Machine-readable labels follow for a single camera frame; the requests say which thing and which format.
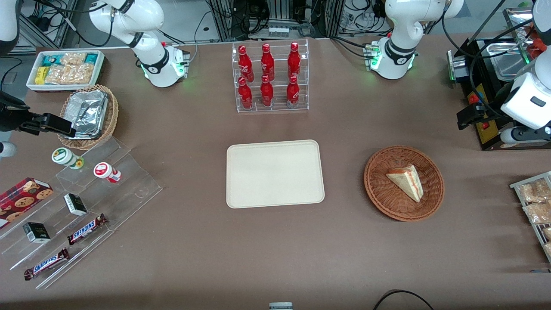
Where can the small black carton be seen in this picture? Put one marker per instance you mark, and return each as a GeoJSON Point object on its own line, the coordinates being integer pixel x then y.
{"type": "Point", "coordinates": [75, 205]}
{"type": "Point", "coordinates": [36, 233]}

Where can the clear bag of crackers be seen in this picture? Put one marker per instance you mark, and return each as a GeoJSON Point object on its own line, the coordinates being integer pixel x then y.
{"type": "Point", "coordinates": [58, 75]}
{"type": "Point", "coordinates": [82, 73]}
{"type": "Point", "coordinates": [73, 58]}

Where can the clear acrylic stepped display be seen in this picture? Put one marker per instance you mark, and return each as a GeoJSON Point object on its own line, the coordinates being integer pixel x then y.
{"type": "Point", "coordinates": [129, 189]}

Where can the clear acrylic bottle rack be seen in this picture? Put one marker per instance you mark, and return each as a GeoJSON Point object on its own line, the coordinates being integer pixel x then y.
{"type": "Point", "coordinates": [279, 110]}

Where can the white plastic bin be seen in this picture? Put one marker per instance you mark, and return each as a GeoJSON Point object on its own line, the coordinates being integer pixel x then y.
{"type": "Point", "coordinates": [64, 87]}

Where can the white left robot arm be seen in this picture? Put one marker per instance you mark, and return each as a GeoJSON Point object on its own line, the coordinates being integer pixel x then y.
{"type": "Point", "coordinates": [398, 47]}

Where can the light tan wicker basket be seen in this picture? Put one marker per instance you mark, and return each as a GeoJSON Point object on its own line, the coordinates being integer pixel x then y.
{"type": "Point", "coordinates": [112, 112]}

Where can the beige plastic tray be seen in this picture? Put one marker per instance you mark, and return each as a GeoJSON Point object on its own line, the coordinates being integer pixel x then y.
{"type": "Point", "coordinates": [275, 174]}

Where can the Snickers chocolate bar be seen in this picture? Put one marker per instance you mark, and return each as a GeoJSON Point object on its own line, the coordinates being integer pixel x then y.
{"type": "Point", "coordinates": [46, 264]}
{"type": "Point", "coordinates": [86, 229]}

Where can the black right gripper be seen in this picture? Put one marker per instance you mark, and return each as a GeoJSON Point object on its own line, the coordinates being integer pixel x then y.
{"type": "Point", "coordinates": [9, 117]}

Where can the red tartan cookie box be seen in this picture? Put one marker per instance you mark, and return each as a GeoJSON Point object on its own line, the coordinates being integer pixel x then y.
{"type": "Point", "coordinates": [21, 199]}

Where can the red sausage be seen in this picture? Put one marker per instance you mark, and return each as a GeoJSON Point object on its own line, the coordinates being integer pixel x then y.
{"type": "Point", "coordinates": [535, 47]}

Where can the clear bag of fried snacks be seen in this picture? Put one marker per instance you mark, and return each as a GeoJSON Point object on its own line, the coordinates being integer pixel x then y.
{"type": "Point", "coordinates": [547, 233]}
{"type": "Point", "coordinates": [539, 213]}
{"type": "Point", "coordinates": [549, 249]}
{"type": "Point", "coordinates": [534, 192]}

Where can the aluminium profile frame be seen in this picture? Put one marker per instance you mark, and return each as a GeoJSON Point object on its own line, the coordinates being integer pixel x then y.
{"type": "Point", "coordinates": [43, 26]}

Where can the yellow snack packet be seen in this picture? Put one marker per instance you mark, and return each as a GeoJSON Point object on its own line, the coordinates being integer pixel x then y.
{"type": "Point", "coordinates": [41, 75]}

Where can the triangular sandwich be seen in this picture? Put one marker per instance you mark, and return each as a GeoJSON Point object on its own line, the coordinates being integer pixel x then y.
{"type": "Point", "coordinates": [409, 183]}

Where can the green lidded yogurt cup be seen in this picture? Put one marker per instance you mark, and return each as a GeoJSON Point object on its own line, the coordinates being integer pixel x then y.
{"type": "Point", "coordinates": [63, 156]}

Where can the grey box with green light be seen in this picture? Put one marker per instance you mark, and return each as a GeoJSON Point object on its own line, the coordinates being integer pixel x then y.
{"type": "Point", "coordinates": [456, 66]}

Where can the metal equipment rack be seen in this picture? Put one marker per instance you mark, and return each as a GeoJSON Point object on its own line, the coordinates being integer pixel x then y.
{"type": "Point", "coordinates": [280, 10]}

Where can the small grey device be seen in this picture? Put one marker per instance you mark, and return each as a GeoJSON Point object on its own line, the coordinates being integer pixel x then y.
{"type": "Point", "coordinates": [280, 306]}

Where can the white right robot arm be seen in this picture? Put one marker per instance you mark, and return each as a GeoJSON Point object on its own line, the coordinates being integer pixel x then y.
{"type": "Point", "coordinates": [153, 64]}

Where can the black food warmer cabinet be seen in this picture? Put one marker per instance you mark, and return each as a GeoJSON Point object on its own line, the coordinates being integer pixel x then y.
{"type": "Point", "coordinates": [486, 137]}

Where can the red cola bottle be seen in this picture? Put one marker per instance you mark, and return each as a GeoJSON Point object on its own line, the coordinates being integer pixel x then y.
{"type": "Point", "coordinates": [292, 94]}
{"type": "Point", "coordinates": [245, 64]}
{"type": "Point", "coordinates": [294, 62]}
{"type": "Point", "coordinates": [245, 95]}
{"type": "Point", "coordinates": [267, 64]}
{"type": "Point", "coordinates": [266, 94]}

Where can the red lidded yogurt cup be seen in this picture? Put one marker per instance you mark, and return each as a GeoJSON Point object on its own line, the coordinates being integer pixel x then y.
{"type": "Point", "coordinates": [103, 170]}

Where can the white power strip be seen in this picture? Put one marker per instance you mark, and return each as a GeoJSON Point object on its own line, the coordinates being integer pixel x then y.
{"type": "Point", "coordinates": [278, 31]}

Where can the aluminium foil tray stack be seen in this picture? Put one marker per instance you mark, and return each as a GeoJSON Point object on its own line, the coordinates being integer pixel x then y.
{"type": "Point", "coordinates": [88, 113]}

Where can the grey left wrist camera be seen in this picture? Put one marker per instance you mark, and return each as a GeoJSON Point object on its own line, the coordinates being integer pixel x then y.
{"type": "Point", "coordinates": [510, 135]}

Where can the teal snack packet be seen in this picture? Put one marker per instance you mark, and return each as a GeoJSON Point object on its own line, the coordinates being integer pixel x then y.
{"type": "Point", "coordinates": [51, 59]}
{"type": "Point", "coordinates": [91, 57]}

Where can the stainless steel pan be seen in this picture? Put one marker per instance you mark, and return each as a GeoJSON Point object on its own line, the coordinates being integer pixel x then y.
{"type": "Point", "coordinates": [508, 64]}

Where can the brown wicker basket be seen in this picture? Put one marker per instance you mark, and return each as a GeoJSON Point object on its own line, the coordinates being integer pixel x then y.
{"type": "Point", "coordinates": [383, 193]}

